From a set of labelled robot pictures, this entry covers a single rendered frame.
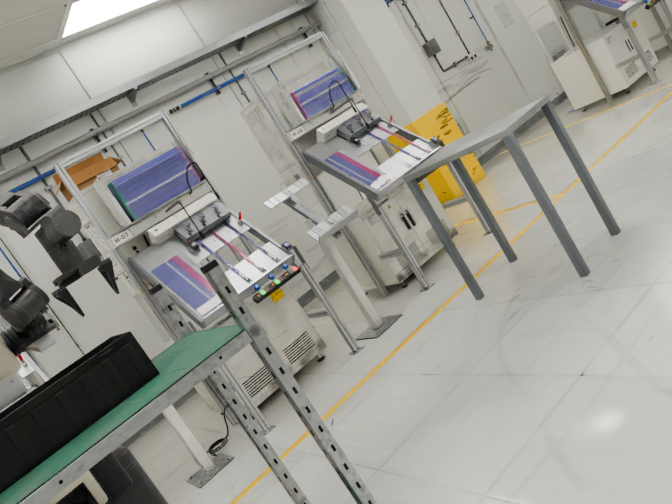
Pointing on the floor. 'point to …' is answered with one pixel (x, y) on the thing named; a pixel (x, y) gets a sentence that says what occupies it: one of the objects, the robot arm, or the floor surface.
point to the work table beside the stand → (503, 128)
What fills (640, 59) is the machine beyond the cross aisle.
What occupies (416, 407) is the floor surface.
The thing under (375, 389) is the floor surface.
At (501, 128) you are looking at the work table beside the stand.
